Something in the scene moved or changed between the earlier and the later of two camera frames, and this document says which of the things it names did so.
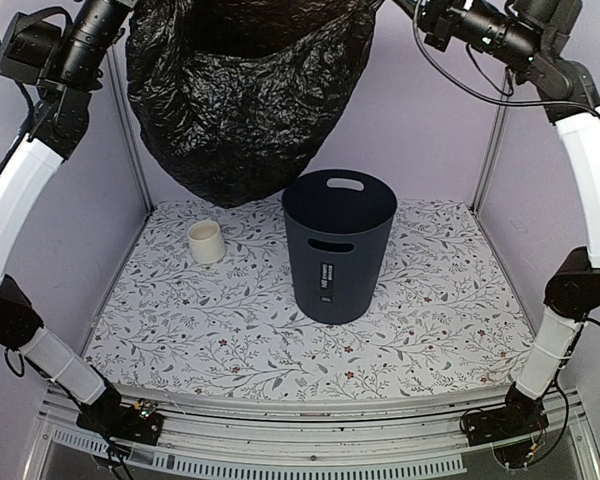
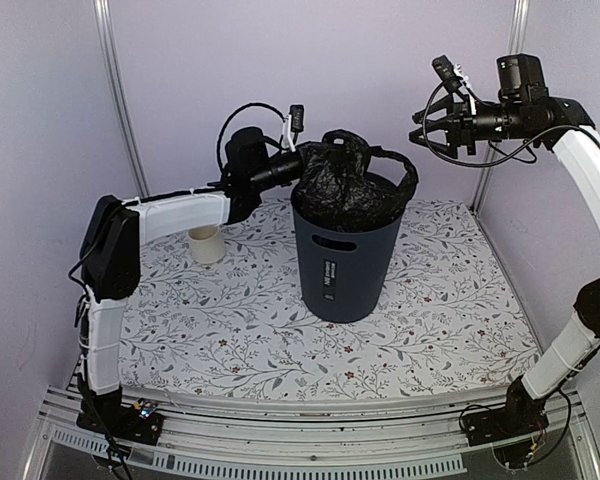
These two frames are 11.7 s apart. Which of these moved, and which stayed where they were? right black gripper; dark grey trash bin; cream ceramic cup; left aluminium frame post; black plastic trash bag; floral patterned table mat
Moved: black plastic trash bag; right black gripper
Stayed: cream ceramic cup; dark grey trash bin; left aluminium frame post; floral patterned table mat
